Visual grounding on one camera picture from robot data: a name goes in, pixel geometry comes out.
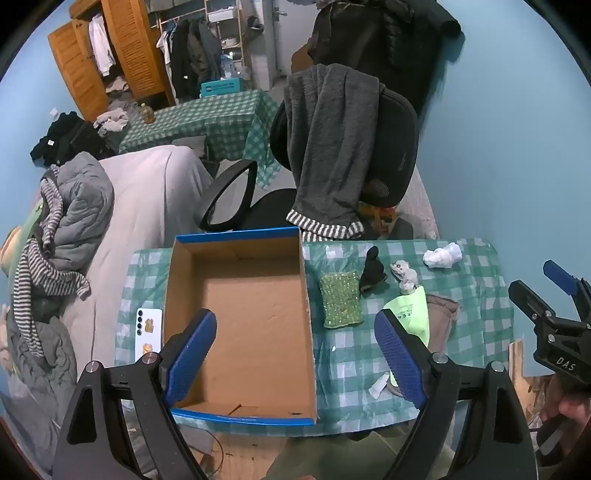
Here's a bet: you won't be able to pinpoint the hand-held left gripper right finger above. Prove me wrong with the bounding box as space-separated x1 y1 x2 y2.
374 308 539 480

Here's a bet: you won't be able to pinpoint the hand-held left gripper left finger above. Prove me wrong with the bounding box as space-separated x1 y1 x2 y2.
52 308 218 480

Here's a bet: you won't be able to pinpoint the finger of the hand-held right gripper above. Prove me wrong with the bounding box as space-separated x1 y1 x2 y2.
542 260 591 324
508 279 557 324

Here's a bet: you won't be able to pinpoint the neon yellow cloth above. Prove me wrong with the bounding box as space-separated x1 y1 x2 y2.
382 285 431 389

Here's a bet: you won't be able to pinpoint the brown cloth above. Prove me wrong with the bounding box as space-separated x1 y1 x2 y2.
425 294 461 354

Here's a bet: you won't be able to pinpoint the blue-rimmed cardboard box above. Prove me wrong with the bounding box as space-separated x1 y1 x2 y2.
164 227 320 426

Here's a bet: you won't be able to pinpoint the green knitted scrubbing cloth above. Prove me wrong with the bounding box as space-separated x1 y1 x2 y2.
320 271 363 329

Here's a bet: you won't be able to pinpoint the black sock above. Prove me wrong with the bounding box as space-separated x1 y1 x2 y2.
359 246 389 294

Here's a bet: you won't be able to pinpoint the plain white sock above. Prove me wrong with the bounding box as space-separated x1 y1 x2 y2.
423 243 462 269

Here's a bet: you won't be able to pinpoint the person's right hand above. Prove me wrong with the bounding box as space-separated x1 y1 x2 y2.
538 374 591 467

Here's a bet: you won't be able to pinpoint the small white paper scrap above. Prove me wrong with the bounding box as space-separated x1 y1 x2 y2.
368 371 391 400

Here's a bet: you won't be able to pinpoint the green checked tablecloth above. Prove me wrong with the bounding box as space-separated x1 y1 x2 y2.
113 237 514 437

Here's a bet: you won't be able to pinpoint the white smartphone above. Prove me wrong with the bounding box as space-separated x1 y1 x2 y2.
134 308 163 365

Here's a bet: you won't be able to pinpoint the orange plastic bag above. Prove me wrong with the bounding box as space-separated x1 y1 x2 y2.
362 203 398 232

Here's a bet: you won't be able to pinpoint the grey quilted blanket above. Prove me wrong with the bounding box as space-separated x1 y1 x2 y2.
0 314 78 462

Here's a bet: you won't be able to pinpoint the bed with pale sheet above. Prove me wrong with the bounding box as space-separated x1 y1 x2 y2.
0 145 440 472

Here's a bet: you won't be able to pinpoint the grey striped garment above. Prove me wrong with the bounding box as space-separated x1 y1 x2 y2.
13 171 90 356

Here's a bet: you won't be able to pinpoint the grey quilted jacket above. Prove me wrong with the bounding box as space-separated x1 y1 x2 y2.
39 151 115 278

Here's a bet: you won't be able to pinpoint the black office chair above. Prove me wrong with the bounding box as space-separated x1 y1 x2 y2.
199 80 420 241

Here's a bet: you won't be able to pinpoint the pale green plush pillow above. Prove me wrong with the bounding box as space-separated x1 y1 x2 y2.
0 203 42 278

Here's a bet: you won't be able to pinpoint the grey sweater with striped cuffs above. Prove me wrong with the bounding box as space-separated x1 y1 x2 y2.
283 65 386 241

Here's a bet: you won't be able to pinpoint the checked cloth side table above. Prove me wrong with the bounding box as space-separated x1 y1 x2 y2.
119 89 280 189

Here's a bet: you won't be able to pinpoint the grey clothes pile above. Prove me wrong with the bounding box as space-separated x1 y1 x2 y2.
93 108 130 137

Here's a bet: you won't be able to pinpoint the black clothes pile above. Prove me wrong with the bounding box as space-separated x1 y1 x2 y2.
30 111 116 167

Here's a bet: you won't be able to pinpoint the teal plastic box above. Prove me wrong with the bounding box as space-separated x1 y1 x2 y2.
201 78 243 97

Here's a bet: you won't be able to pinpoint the black hanging jacket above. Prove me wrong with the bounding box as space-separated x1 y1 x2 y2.
307 0 462 116

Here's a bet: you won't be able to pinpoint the dark hanging coats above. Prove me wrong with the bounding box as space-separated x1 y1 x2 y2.
159 17 222 100

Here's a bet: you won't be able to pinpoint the white door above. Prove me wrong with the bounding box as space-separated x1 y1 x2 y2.
265 0 317 90

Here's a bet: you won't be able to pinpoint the wooden louvred wardrobe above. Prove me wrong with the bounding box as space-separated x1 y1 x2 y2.
47 0 176 123

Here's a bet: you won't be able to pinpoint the white hanging shirt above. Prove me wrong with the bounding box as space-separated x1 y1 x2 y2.
89 14 116 77

